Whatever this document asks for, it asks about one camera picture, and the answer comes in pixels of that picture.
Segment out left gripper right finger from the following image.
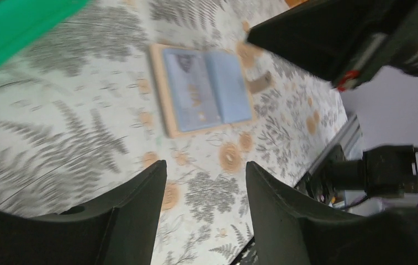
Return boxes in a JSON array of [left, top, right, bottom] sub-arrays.
[[246, 162, 418, 264]]

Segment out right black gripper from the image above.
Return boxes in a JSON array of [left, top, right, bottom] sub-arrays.
[[247, 1, 418, 92]]

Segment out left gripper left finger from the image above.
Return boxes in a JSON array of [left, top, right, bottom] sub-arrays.
[[0, 160, 167, 264]]

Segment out green plastic bin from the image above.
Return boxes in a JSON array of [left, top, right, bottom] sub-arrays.
[[0, 0, 88, 65]]

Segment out floral table mat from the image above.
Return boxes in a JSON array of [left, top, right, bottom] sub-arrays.
[[0, 1, 347, 264]]

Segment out aluminium frame rails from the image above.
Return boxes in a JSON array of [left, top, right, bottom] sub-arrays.
[[304, 113, 363, 177]]

